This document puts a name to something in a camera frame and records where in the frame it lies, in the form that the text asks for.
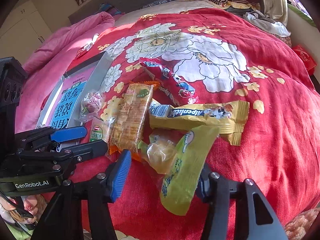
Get white wardrobe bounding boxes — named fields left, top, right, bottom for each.
left=0, top=1, right=52, bottom=64

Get red packet on sill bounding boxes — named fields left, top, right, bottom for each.
left=292, top=45, right=317, bottom=75

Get pink children's book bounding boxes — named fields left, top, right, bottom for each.
left=42, top=67, right=94, bottom=129

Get pink blanket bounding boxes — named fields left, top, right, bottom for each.
left=15, top=12, right=115, bottom=133

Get red floral bedspread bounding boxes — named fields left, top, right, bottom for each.
left=39, top=7, right=320, bottom=240

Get green yellow snack packet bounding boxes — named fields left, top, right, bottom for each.
left=160, top=125, right=220, bottom=216

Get clear yellow pastry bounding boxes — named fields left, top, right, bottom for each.
left=138, top=128, right=186, bottom=175

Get green sleeve forearm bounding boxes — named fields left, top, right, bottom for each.
left=5, top=222, right=33, bottom=240

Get clear red candy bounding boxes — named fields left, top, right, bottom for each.
left=79, top=90, right=105, bottom=122

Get yellow Alpenliebe candy bag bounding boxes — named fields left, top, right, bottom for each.
left=149, top=100, right=249, bottom=146

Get orange cracker pack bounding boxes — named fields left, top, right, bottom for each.
left=110, top=81, right=159, bottom=161

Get grey tray box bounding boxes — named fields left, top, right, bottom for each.
left=36, top=52, right=112, bottom=130

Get red Alpenliebe candy bag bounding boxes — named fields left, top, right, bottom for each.
left=139, top=57, right=199, bottom=106

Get left hand red nails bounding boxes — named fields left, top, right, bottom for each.
left=1, top=194, right=47, bottom=224

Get beige bed sheet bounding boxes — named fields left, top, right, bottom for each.
left=114, top=0, right=217, bottom=27

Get clear bag sesame bread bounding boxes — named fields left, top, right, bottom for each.
left=89, top=116, right=116, bottom=144

